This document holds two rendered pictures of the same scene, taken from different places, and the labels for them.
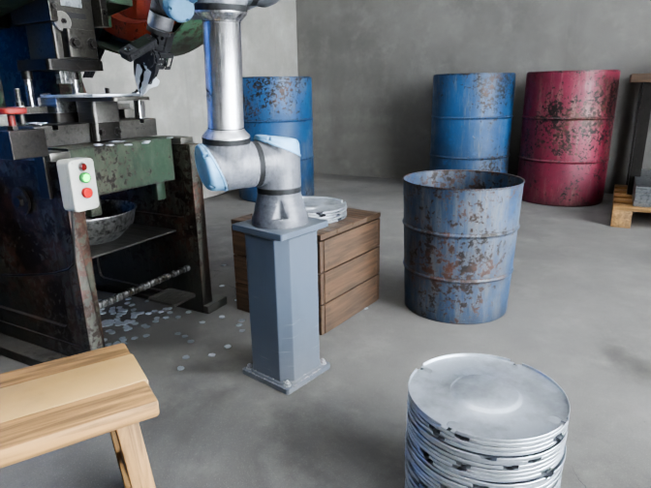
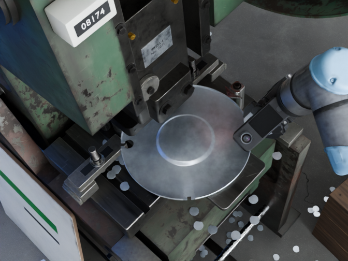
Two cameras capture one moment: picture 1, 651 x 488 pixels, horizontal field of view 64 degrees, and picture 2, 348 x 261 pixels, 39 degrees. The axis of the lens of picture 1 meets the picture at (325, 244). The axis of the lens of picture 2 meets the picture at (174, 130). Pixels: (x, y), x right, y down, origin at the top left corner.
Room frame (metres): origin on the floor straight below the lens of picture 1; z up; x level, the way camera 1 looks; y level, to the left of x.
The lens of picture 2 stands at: (1.17, 0.52, 1.72)
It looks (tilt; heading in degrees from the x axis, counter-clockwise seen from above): 59 degrees down; 23
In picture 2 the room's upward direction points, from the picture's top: 10 degrees counter-clockwise
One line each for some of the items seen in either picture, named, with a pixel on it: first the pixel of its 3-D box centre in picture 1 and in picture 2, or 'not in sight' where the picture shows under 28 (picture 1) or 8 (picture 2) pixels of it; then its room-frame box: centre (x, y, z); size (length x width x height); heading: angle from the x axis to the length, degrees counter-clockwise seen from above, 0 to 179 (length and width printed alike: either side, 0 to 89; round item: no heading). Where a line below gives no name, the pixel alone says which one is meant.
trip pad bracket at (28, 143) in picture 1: (26, 164); not in sight; (1.35, 0.77, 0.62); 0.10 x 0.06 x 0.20; 151
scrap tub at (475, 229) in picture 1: (458, 242); not in sight; (1.84, -0.49, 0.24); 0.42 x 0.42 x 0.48
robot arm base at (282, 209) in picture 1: (279, 203); not in sight; (1.36, 0.12, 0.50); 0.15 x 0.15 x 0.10
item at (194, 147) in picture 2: (93, 95); (185, 139); (1.68, 0.71, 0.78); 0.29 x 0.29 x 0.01
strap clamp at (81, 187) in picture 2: (16, 106); (94, 162); (1.59, 0.90, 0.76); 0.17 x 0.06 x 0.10; 151
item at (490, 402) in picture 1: (485, 392); not in sight; (0.86, -0.30, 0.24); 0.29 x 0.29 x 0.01
